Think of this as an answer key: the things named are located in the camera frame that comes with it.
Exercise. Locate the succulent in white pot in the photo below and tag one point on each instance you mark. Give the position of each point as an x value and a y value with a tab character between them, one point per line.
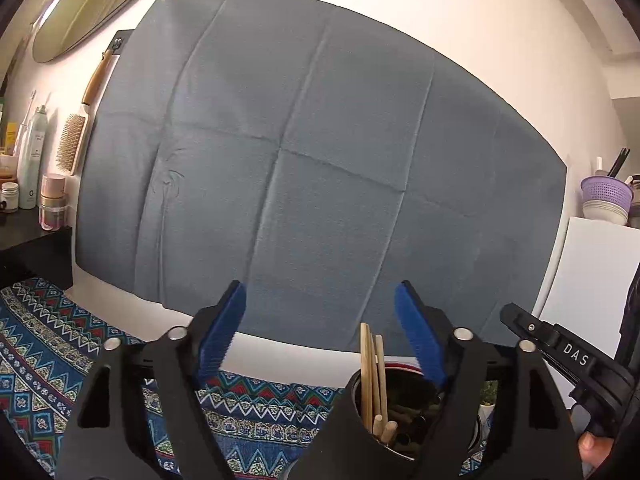
487	394

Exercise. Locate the yellow tube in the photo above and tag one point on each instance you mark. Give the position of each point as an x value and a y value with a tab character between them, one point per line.
10	136

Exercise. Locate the stack of white bowls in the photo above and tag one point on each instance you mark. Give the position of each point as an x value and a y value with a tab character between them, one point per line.
602	213

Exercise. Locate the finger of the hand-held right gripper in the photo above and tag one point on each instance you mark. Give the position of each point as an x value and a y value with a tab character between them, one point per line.
550	337

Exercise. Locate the white kitchen utensil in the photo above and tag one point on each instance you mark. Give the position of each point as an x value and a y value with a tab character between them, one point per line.
598	166

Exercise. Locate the small white lidded jar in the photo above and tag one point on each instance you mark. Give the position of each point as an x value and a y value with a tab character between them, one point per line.
9	195

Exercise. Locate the person's right hand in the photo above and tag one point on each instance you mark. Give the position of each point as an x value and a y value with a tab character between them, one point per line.
595	452

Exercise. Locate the white spray bottle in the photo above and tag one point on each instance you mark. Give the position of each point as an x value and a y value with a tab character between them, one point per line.
31	170

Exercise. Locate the pink cosmetic jar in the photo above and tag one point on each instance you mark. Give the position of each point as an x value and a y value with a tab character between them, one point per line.
52	195

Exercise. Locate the black cylindrical utensil holder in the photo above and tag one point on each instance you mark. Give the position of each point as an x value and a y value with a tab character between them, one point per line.
330	440

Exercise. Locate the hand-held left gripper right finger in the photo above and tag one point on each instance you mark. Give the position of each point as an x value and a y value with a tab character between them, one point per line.
420	335

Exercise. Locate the purple colander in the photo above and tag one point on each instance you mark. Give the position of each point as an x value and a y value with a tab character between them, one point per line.
605	191

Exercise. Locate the wooden paddle hairbrush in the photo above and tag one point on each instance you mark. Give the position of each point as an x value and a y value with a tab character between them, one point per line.
70	142

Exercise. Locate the grey cloth backdrop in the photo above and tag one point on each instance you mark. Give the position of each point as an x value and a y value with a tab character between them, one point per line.
325	160

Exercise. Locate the round wall mirror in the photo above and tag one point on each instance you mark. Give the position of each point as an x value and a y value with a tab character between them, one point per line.
90	5

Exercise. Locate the white toothbrush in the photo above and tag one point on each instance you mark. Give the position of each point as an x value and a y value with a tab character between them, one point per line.
25	120

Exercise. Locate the dark kitchenware item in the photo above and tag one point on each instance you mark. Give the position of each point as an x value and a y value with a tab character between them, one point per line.
635	200

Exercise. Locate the white cabinet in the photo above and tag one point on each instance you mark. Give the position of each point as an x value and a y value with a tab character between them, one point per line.
585	270

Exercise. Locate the black chopsticks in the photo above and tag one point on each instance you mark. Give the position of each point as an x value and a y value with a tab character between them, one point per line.
618	162

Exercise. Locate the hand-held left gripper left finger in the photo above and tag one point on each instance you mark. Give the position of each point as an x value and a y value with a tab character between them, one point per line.
222	335

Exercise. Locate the blue patterned tablecloth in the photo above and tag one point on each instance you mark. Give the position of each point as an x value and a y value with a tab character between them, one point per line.
45	340

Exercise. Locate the black shelf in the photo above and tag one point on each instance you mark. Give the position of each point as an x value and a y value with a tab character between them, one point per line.
35	260

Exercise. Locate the set of wooden chopsticks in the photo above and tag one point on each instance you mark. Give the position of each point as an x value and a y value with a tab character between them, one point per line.
366	360

